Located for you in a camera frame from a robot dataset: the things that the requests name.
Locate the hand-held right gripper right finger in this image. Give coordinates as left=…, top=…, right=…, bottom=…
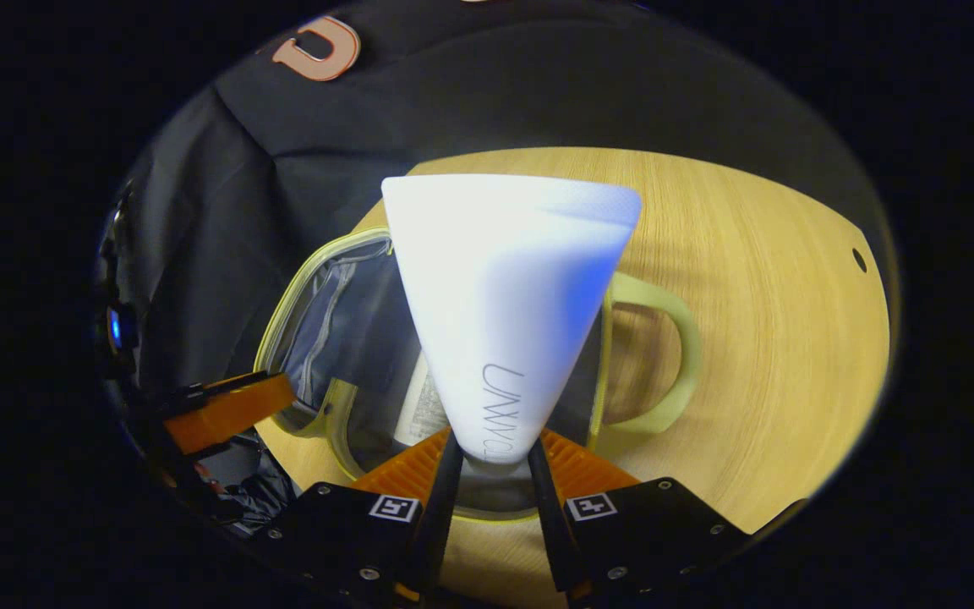
left=528, top=427, right=754, bottom=606

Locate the pale yellow suitcase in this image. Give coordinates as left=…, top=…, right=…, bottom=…
left=254, top=227, right=703, bottom=521

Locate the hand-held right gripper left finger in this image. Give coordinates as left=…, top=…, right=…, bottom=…
left=263, top=427, right=464, bottom=603

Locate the white squeeze tube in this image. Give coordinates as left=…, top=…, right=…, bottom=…
left=381, top=173, right=644, bottom=466

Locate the white pump bottle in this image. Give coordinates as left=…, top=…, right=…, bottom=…
left=392, top=348, right=454, bottom=449

